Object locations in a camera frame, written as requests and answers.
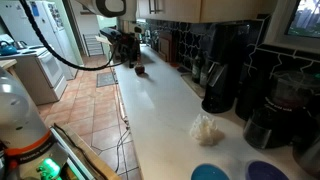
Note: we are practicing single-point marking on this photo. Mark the black coffee maker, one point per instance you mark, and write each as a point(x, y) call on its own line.
point(228, 51)

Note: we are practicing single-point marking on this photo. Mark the upper wooden cabinets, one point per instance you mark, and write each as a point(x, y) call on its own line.
point(204, 11)

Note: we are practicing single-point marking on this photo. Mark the window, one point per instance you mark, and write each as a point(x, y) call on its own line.
point(295, 24)

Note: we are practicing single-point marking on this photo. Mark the white stove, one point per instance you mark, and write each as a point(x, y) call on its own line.
point(40, 73)

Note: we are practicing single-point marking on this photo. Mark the blue kettle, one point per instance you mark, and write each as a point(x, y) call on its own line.
point(7, 49)

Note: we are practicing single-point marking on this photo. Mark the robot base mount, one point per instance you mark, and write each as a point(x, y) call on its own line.
point(43, 163)

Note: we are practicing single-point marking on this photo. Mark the black blender appliance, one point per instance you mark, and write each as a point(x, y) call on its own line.
point(272, 123)

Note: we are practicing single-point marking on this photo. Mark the small red-capped sauce bottle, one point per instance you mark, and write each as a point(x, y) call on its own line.
point(139, 67)

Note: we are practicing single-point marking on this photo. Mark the grey floor mat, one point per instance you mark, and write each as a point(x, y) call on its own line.
point(106, 79)

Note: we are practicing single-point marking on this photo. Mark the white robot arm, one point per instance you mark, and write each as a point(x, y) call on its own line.
point(26, 136)

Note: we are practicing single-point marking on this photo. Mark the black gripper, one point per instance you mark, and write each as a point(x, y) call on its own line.
point(123, 46)

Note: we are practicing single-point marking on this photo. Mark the blue bowl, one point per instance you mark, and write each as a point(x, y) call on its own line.
point(208, 172)

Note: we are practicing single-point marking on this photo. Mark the clear gold-capped bottle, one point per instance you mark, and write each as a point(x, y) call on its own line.
point(203, 74)

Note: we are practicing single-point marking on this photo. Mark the white refrigerator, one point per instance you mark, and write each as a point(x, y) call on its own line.
point(48, 20)

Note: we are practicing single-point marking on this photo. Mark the green olive oil bottle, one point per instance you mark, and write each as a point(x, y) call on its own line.
point(196, 68)

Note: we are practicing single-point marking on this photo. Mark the purple bowl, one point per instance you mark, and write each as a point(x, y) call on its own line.
point(260, 170)

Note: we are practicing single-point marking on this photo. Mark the wooden cutting board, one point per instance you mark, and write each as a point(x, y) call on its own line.
point(166, 45)

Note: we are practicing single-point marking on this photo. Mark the white crumpled cloth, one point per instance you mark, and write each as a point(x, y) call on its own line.
point(205, 131)

